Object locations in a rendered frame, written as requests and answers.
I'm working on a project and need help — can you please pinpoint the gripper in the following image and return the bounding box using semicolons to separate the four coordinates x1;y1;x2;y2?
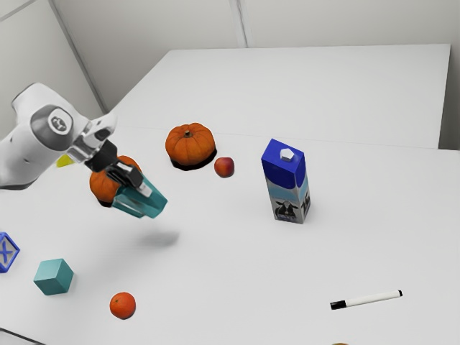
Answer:
84;139;153;198

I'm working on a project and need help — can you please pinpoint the teal faceted mug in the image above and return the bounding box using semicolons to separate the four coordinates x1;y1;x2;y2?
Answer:
111;171;169;220

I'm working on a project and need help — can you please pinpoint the small orange pumpkin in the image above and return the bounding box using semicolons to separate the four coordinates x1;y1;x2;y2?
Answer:
89;155;142;204

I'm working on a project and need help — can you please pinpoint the large orange pumpkin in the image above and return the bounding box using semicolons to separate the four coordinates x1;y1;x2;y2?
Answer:
165;122;216;167

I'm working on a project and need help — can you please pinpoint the red apple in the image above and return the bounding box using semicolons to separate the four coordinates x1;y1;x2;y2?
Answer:
213;156;236;179

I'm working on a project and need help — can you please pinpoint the orange fruit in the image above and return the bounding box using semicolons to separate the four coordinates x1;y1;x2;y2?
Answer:
109;291;137;321

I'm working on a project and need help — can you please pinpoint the teal cube block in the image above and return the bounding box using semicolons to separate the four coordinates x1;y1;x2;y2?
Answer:
33;258;75;296

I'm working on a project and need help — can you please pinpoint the blue milk carton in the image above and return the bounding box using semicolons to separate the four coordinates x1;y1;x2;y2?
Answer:
261;138;311;225

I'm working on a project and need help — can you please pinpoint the white marker pen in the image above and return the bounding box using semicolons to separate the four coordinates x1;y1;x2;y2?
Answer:
329;289;404;311

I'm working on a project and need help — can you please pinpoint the blue wireframe cube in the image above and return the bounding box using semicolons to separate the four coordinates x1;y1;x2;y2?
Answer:
0;231;21;274

